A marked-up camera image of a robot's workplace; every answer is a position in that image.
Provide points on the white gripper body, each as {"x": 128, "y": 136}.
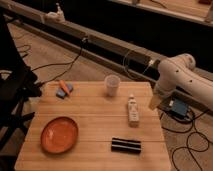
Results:
{"x": 154, "y": 102}

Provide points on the white lotion bottle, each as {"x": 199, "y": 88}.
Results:
{"x": 133, "y": 115}

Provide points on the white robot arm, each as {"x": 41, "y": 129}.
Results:
{"x": 178, "y": 72}

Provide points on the blue power box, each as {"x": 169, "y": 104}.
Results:
{"x": 178, "y": 108}

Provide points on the clear plastic cup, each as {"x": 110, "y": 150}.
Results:
{"x": 112, "y": 83}

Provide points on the black striped box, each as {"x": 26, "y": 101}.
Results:
{"x": 124, "y": 145}

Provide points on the orange carrot toy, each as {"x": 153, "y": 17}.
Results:
{"x": 64, "y": 87}

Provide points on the blue sponge block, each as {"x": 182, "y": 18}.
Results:
{"x": 61, "y": 93}

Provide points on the orange plate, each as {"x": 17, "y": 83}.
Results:
{"x": 59, "y": 135}

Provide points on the long metal rail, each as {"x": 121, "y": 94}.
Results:
{"x": 121, "y": 33}

